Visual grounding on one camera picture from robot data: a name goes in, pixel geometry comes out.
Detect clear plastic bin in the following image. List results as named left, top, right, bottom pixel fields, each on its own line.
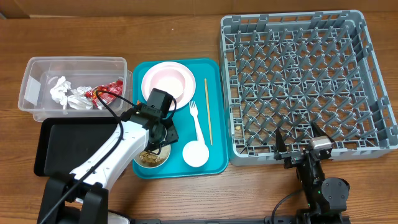
left=18, top=57, right=132, bottom=122

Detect teal plastic tray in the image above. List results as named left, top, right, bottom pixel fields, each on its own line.
left=132, top=58, right=229, bottom=179

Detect large white tissue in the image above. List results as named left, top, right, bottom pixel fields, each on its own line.
left=68, top=86, right=93, bottom=110

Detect small white round cup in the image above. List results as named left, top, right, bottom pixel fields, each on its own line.
left=182, top=141, right=210, bottom=167

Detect white bowl with nuts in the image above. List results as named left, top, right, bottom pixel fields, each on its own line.
left=134, top=145, right=171, bottom=169

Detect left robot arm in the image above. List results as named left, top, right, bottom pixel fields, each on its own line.
left=37, top=103, right=178, bottom=223

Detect pink white plate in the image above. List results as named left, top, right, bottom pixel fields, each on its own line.
left=141, top=62, right=196, bottom=110

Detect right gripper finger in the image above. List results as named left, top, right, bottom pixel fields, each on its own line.
left=310, top=121, right=328, bottom=138
left=274, top=129, right=287, bottom=154

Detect grey dishwasher rack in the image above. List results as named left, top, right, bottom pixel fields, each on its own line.
left=220, top=10, right=397, bottom=166

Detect white plastic fork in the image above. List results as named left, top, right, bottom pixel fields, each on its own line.
left=189, top=101, right=205, bottom=143

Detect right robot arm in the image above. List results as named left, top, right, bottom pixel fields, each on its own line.
left=270, top=122, right=350, bottom=224

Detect wooden chopstick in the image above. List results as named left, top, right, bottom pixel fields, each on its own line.
left=204, top=78, right=213, bottom=145

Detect red snack wrapper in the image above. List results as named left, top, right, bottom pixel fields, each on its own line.
left=84, top=80, right=124, bottom=110

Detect small white tissue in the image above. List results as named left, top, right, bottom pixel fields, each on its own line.
left=50, top=76, right=71, bottom=110

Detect black plastic tray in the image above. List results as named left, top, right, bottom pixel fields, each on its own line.
left=34, top=117, right=118, bottom=177

